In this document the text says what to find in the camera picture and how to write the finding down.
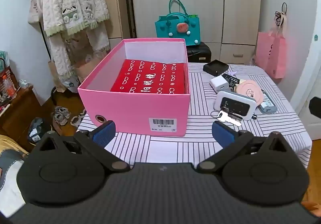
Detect black trash bag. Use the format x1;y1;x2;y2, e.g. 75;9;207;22
28;117;52;144

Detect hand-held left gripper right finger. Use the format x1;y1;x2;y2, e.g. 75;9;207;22
197;121;294;174

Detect white charger plug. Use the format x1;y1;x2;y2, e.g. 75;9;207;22
210;75;230;92

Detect plain brown paper bag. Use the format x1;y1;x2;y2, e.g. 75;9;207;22
48;59;66;92

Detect wooden cabinet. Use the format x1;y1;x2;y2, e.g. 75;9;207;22
0;85;54;151

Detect orange bottle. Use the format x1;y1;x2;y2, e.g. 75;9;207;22
3;75;15;97

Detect white pocket wifi router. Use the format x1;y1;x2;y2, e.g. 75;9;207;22
214;91;257;121

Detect striped white tablecloth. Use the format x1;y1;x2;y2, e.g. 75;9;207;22
75;62;313;169

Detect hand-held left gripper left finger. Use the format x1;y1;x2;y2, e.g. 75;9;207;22
31;121;131;173

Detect black clothes rack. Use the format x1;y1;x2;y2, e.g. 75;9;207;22
31;0;83;100

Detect pink rounded case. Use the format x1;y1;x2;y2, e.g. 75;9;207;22
236;80;264;104

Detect black hair ties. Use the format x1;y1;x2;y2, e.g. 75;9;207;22
274;2;287;27

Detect white plastic bag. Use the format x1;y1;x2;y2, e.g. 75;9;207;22
61;73;81;94

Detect black square box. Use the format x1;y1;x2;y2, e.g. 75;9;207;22
203;59;229;77

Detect black suitcase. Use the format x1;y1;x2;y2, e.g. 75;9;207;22
187;42;212;63

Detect black folded stand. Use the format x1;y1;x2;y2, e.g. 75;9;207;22
124;0;137;39

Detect grey sneaker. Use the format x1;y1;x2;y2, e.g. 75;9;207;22
56;106;71;119
51;112;68;126

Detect red basket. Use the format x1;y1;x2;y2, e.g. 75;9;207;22
0;58;19;99

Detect grey-blue labelled pocket router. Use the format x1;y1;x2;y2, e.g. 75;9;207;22
257;90;277;114

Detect grey white-trimmed cushion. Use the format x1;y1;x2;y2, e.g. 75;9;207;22
0;151;25;214

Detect yellow striped blanket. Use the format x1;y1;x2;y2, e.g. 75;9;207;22
0;135;28;159

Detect pink shopping bag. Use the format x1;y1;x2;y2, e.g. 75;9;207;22
255;12;287;79

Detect black charger block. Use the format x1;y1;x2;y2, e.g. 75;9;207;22
222;73;241;87

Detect pink cardboard box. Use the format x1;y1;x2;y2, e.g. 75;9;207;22
77;38;191;137

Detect teal felt handbag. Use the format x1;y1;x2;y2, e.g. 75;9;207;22
155;0;201;47

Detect bunch of silver keys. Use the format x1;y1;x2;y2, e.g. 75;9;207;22
211;107;242;127

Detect beige drawer cabinet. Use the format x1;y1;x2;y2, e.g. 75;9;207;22
93;0;126;40

